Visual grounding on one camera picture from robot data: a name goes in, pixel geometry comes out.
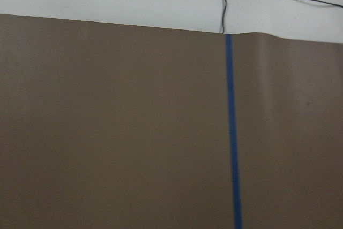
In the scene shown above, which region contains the thin black table cable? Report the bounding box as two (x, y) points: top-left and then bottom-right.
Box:
(216, 0), (228, 34)

